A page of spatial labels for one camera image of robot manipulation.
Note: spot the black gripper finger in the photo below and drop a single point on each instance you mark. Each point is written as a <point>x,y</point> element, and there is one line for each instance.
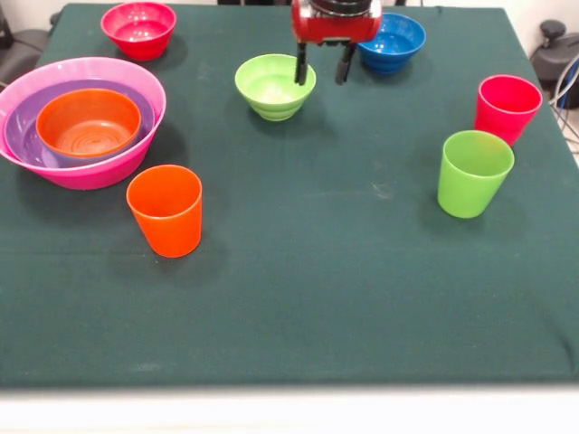
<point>344,65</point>
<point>301,65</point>

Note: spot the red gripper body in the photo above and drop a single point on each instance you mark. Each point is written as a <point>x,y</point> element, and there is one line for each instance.
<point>335,31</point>

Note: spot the green bowl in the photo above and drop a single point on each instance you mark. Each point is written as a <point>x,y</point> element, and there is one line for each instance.
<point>271,99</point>

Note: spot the small pinkish red bowl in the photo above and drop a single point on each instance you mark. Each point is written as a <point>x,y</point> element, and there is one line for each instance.
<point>138,40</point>

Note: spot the orange bowl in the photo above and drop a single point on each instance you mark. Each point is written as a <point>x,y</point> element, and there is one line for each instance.
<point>90,131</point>

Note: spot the large pink bowl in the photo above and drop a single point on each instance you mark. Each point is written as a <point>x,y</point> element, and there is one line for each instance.
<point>90,178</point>

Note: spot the purple bowl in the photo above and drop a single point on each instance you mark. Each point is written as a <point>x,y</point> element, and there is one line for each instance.
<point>20,131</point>

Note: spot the dark blue bowl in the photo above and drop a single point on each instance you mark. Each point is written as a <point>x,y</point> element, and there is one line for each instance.
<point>393,50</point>

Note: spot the pinkish red cup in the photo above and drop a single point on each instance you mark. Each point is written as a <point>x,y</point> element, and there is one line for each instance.
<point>506,113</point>

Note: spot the green cup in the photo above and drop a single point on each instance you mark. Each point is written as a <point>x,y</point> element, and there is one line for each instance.
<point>466,190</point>

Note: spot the orange cup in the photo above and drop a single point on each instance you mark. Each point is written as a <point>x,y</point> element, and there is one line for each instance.
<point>172,226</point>

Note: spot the dark green tablecloth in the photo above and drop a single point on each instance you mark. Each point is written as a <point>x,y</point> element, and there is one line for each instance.
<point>316,294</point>

